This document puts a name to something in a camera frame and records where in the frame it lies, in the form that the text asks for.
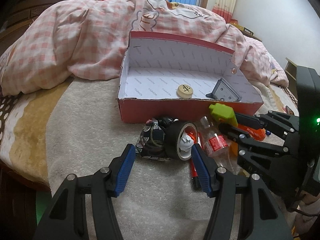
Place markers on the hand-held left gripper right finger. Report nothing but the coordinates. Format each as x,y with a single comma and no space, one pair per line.
202,172

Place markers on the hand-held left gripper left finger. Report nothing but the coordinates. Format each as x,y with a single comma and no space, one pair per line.
125,170

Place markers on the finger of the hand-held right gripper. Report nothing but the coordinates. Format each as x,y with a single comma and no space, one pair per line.
250,121
235,135

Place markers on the red marker pen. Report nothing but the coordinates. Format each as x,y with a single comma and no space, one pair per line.
193,172

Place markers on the orange plastic bowl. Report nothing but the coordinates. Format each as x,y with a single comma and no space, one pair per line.
255,133

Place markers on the clear bottle with red label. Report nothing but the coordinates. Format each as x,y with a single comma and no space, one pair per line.
217,142

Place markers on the green plastic toy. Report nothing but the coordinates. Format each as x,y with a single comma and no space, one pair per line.
222,112

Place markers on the black red white toy car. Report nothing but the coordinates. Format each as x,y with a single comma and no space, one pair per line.
186,141

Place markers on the dark patterned cloth pouch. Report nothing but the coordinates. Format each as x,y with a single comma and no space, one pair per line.
147,142

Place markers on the grey plate with holes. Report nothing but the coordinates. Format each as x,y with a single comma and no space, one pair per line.
225,92

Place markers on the black tape roll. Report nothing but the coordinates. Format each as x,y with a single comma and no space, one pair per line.
171,140

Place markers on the red cardboard box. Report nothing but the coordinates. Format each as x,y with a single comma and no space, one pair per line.
162,110

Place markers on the person's right forearm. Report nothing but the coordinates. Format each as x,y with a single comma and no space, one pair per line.
308,226

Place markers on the small wooden block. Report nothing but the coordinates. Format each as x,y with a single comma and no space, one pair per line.
243,173

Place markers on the cream towel blanket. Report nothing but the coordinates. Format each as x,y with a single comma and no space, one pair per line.
87,130

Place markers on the small wooden cabinet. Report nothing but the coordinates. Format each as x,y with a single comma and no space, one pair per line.
290,71

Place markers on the round wooden chess piece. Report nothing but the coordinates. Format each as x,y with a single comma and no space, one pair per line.
184,90

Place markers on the wooden desk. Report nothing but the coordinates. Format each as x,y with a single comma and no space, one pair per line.
250,33

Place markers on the yellow box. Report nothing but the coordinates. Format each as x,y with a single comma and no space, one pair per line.
237,25

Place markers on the brown dotted bed sheet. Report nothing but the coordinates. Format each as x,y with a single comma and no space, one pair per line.
20,130

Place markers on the pink checked quilt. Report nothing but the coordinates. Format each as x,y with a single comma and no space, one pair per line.
75,42

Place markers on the dark wooden headboard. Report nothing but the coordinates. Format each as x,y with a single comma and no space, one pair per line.
25,7

